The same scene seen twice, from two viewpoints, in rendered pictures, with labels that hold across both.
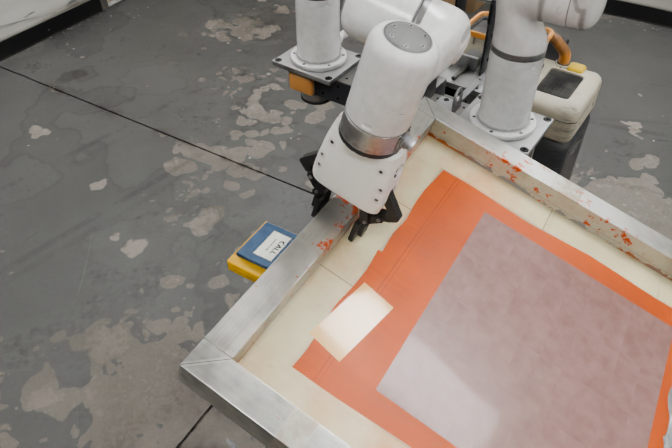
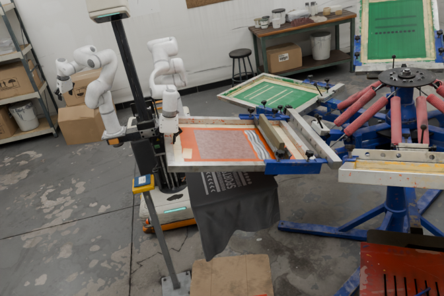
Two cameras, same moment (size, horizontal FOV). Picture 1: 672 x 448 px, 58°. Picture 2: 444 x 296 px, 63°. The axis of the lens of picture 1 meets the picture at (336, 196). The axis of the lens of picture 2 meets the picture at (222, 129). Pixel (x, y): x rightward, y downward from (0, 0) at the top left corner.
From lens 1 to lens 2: 1.32 m
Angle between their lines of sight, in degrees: 33
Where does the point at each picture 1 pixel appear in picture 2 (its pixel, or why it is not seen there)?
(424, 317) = (199, 147)
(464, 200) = (187, 129)
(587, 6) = (185, 80)
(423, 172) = not seen: hidden behind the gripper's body
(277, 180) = (84, 219)
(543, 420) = (231, 150)
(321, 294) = (178, 152)
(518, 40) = not seen: hidden behind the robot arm
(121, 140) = not seen: outside the picture
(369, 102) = (170, 105)
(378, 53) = (168, 94)
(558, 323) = (222, 138)
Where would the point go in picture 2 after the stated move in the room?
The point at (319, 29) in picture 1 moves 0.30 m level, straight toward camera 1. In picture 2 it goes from (113, 121) to (137, 133)
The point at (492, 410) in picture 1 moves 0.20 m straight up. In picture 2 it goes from (222, 152) to (215, 119)
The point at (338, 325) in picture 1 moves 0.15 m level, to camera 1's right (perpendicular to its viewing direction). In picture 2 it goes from (185, 154) to (207, 142)
